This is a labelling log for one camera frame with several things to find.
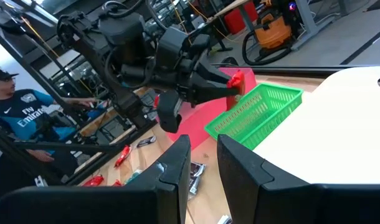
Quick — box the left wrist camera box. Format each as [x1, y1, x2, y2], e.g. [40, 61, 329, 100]
[156, 89, 184, 134]

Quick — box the white plastic bin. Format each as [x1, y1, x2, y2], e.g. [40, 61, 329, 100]
[253, 65, 380, 185]

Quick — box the green round wrapped candy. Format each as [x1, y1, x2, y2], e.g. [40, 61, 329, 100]
[124, 169, 144, 187]

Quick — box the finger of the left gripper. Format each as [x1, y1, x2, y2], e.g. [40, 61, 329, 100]
[196, 60, 233, 84]
[194, 83, 240, 105]

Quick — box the orange shop vacuum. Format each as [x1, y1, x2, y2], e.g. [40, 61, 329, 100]
[254, 0, 295, 50]

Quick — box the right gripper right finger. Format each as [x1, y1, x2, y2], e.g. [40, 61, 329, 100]
[217, 134, 312, 224]

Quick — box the red cabinet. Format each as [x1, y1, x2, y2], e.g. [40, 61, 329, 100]
[223, 1, 259, 35]

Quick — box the wooden desk top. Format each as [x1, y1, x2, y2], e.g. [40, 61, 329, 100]
[214, 0, 252, 18]

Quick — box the grey metal desk leg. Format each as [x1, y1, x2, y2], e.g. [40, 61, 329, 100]
[294, 0, 338, 51]

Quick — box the pink translucent plastic bin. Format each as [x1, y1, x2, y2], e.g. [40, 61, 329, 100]
[154, 67, 258, 151]

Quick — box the black vacuum hose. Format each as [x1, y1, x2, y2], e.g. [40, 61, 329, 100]
[241, 29, 294, 67]

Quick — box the green plastic slotted basket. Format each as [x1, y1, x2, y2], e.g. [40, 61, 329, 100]
[204, 83, 304, 151]

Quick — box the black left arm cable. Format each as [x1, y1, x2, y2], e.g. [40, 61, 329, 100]
[104, 0, 158, 91]

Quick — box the person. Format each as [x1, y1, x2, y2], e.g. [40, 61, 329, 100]
[0, 66, 99, 164]

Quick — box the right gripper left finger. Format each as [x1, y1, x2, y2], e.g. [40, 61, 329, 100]
[124, 134, 192, 224]

